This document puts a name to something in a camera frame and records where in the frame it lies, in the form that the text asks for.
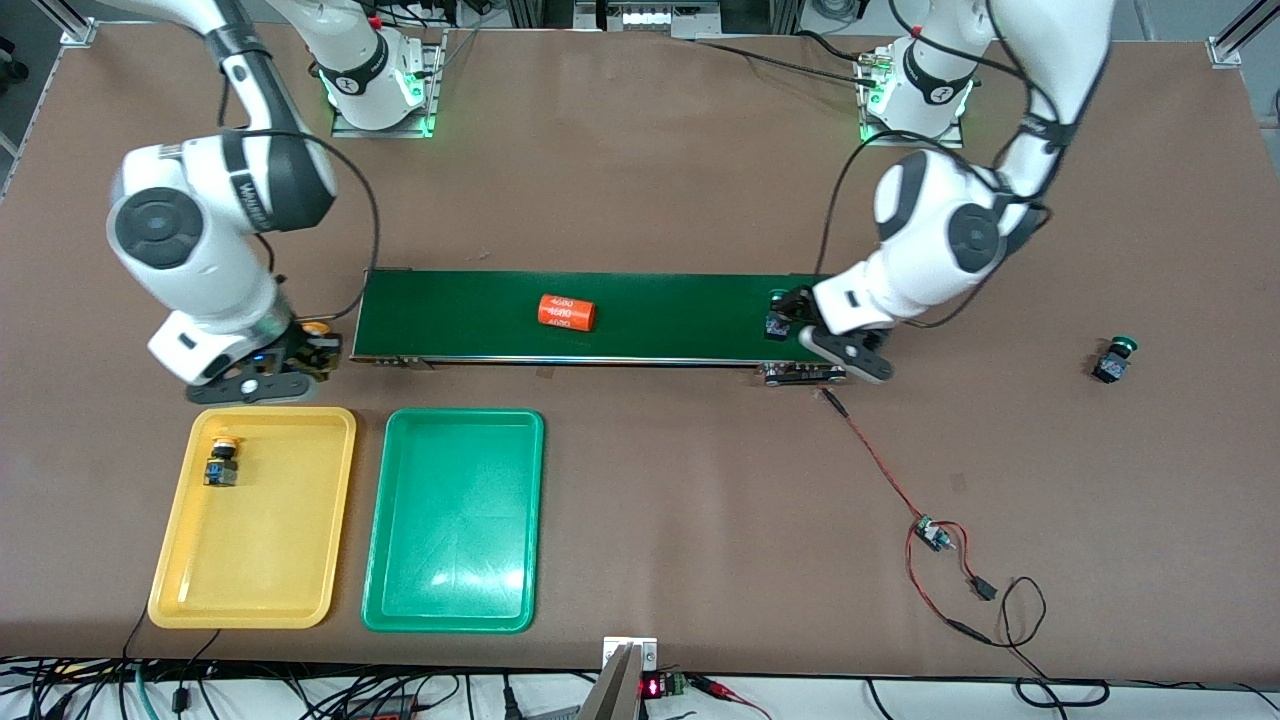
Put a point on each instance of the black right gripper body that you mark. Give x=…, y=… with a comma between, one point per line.
x=297, y=346

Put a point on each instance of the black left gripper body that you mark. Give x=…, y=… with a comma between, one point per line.
x=797, y=304

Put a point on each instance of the yellow push button switch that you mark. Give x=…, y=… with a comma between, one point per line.
x=220, y=470
x=315, y=327

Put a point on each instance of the green push button switch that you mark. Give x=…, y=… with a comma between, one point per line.
x=773, y=326
x=1108, y=366

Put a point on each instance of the orange cylinder with 4680 print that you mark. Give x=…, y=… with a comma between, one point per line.
x=567, y=312

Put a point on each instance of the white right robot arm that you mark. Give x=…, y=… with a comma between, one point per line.
x=190, y=260

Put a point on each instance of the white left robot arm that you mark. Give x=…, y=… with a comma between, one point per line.
x=930, y=250

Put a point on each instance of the green conveyor belt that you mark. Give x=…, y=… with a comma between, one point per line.
x=680, y=315

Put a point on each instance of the yellow plastic tray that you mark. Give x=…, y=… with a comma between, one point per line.
x=250, y=540

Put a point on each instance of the green plastic tray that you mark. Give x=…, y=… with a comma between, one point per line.
x=455, y=520

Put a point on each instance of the small circuit board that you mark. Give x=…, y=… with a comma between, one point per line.
x=935, y=535

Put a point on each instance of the aluminium corner profile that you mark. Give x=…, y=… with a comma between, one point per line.
x=80, y=33
x=1225, y=50

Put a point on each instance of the red clip lead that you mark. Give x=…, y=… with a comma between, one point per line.
x=712, y=686

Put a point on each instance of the small red LED display module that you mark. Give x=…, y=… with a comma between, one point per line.
x=652, y=687

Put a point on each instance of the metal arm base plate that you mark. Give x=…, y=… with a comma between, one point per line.
x=385, y=131
x=915, y=143

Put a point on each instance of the dark frame with white light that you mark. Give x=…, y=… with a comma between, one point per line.
x=650, y=18

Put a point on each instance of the grey metal camera mount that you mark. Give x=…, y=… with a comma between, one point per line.
x=612, y=690

